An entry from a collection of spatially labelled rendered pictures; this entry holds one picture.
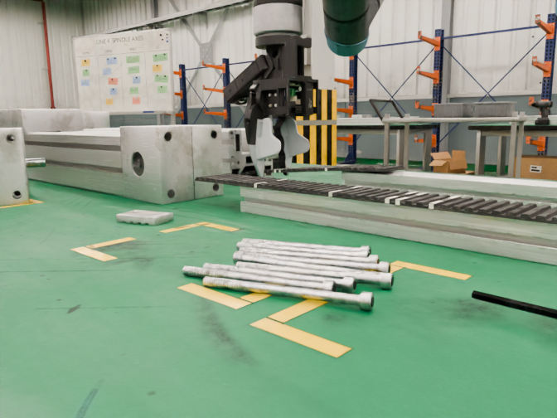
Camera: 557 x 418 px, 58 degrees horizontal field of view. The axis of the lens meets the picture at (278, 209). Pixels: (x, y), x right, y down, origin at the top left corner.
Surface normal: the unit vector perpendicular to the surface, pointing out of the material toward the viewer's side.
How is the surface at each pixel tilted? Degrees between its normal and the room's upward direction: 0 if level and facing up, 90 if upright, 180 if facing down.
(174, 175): 90
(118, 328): 0
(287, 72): 90
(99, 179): 90
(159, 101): 90
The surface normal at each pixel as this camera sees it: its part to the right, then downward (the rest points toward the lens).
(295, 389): -0.01, -0.98
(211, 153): 0.73, 0.11
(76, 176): -0.68, 0.14
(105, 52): -0.38, 0.17
